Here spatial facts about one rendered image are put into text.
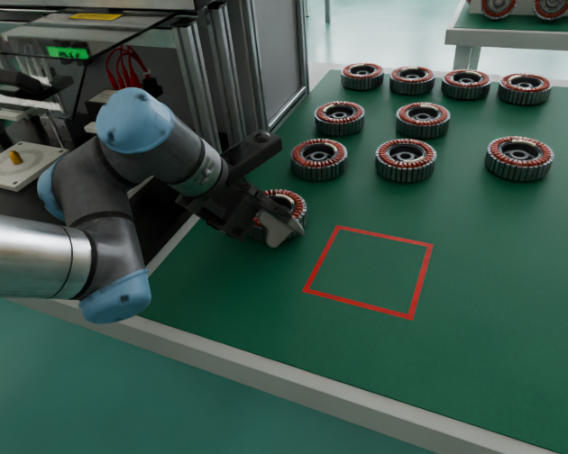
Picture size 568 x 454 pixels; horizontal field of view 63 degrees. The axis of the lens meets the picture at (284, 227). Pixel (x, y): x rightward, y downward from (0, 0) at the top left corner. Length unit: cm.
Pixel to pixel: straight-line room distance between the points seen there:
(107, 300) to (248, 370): 21
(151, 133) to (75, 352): 130
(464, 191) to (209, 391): 97
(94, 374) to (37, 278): 121
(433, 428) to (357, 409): 9
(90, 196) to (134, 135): 9
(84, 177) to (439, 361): 48
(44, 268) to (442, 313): 48
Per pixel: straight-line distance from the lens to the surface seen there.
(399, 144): 95
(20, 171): 111
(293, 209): 77
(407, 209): 83
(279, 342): 63
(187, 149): 57
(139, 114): 53
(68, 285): 50
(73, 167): 60
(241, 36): 95
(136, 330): 70
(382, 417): 59
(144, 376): 160
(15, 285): 48
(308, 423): 141
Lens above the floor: 125
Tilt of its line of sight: 39 degrees down
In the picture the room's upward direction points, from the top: 6 degrees counter-clockwise
